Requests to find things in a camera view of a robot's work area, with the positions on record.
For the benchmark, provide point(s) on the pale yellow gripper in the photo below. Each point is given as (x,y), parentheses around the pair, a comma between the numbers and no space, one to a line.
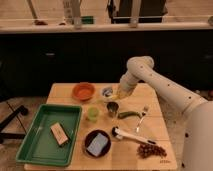
(121,93)

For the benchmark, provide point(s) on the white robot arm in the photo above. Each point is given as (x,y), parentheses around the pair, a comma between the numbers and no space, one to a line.
(198,145)

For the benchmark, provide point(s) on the red bowl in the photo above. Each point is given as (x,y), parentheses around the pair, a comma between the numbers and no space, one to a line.
(83,91)

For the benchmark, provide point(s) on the dark bowl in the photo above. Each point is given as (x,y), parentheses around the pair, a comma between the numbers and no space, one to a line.
(89,139)

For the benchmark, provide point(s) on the metal cup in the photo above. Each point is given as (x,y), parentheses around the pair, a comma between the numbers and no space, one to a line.
(112,108)

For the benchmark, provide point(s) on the metal fork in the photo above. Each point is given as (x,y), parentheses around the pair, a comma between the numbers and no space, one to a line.
(144,112)

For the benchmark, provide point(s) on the green plastic cup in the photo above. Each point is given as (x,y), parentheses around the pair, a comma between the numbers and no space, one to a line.
(92,114)

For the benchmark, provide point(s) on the blue sponge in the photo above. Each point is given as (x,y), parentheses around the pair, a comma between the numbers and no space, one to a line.
(97,144)

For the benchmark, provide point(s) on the bunch of grapes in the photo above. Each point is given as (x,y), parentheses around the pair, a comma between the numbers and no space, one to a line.
(147,150)

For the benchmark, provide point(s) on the wooden block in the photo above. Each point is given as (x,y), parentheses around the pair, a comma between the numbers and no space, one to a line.
(59,134)

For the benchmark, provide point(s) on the green plastic tray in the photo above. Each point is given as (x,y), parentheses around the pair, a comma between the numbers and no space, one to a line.
(40,146)

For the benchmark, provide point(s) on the black stand leg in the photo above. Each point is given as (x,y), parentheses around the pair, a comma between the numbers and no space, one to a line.
(20,110)

